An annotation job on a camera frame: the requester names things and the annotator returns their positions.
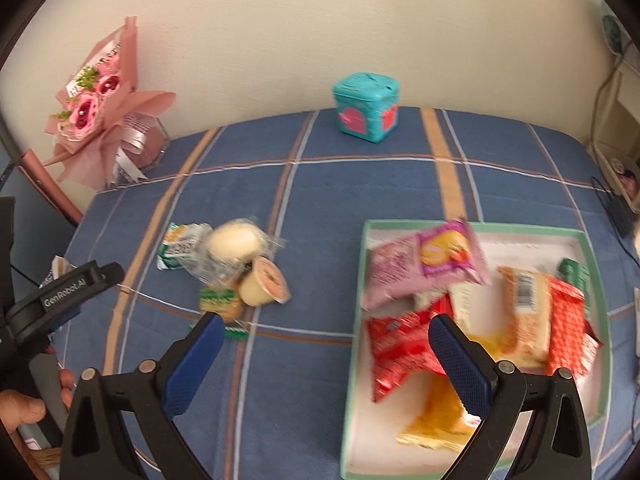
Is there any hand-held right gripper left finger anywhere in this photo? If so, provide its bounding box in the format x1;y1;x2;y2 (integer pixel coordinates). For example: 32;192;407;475
60;311;226;480

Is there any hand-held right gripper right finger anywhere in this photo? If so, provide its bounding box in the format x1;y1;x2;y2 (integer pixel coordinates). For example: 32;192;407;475
429;314;593;480

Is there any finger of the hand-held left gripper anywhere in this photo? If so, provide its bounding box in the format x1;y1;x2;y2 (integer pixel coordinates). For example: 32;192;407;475
5;261;125;347

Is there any yellow clear snack packet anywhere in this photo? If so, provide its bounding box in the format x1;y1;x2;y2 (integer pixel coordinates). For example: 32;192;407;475
396;332;483;453

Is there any shiny red snack packet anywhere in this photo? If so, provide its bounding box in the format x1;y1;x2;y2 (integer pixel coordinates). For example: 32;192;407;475
366;309;448;403

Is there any beige long snack packet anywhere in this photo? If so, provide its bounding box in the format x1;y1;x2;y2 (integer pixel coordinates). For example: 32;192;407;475
497;266;555;367

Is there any white box lid green rim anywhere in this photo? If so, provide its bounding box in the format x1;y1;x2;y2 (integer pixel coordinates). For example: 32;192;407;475
340;219;612;479

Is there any red patterned snack packet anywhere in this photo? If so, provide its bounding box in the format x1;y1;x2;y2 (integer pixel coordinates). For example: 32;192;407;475
546;276;603;381

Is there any pale pink snack packet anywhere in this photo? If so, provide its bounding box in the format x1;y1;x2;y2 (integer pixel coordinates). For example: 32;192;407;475
361;236;431;312

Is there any person's left hand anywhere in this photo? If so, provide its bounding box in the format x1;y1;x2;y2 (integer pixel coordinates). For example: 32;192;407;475
0;367;74;436

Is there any beige green snack packet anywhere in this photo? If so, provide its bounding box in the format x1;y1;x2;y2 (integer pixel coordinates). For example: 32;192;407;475
447;282;483;326

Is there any green round pastry packet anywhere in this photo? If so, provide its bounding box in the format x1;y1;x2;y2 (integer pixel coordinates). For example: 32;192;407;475
199;282;249;340

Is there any pudding cup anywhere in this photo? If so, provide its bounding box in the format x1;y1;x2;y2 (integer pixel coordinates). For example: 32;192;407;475
237;256;292;307

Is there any green white snack packet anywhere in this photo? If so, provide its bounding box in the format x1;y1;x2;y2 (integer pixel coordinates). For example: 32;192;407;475
156;222;213;272

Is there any reddish brown wooden board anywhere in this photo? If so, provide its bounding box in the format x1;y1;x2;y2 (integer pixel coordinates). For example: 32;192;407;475
17;151;84;227

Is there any clear bread packet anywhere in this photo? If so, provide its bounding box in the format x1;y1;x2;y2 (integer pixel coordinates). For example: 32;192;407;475
187;217;287;288

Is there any dark green snack packet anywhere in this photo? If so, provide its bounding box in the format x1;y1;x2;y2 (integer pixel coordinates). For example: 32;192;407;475
556;257;593;318

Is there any clear plastic box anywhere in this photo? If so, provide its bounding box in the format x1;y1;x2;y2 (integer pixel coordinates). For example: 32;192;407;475
107;112;168;186

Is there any blue plaid bed sheet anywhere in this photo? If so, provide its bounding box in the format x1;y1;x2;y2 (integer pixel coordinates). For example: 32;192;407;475
60;106;640;480

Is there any pink flower bouquet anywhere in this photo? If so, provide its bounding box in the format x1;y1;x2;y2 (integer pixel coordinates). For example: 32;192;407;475
42;16;177;192

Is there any teal toy box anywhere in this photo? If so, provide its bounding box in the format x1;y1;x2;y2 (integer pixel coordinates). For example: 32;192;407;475
332;72;401;143

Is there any white shelf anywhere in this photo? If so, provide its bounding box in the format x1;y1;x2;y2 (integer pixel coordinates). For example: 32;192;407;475
587;57;640;201

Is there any black cable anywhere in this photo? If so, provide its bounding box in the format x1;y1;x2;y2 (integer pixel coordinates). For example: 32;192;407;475
590;175;640;266

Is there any white cable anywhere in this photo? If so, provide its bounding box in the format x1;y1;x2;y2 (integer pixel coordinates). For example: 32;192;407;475
591;62;618;148

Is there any teal round wall fixture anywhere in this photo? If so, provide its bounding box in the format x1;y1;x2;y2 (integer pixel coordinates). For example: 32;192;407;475
601;14;626;56

